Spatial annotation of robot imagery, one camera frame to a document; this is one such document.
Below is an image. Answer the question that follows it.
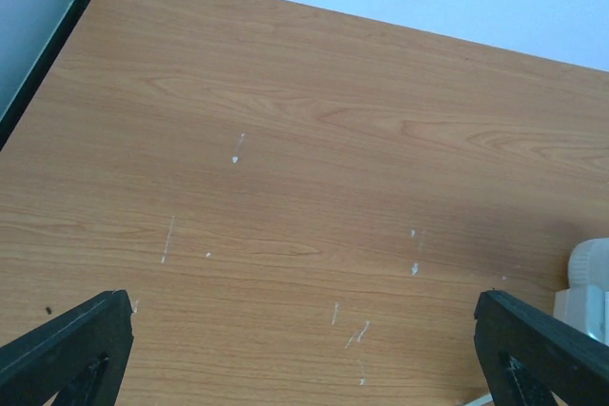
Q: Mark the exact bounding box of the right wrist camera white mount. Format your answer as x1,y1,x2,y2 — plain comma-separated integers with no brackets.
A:
553,238,608,345

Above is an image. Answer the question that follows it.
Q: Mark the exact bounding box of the white shoelace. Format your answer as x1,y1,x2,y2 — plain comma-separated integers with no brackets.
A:
463,394,493,406

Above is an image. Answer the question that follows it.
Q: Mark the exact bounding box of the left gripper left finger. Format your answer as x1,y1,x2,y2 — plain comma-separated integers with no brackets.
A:
1,290,133,405

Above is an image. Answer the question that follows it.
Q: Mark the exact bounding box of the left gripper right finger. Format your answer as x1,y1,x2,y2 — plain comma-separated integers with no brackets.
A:
474,290,608,405

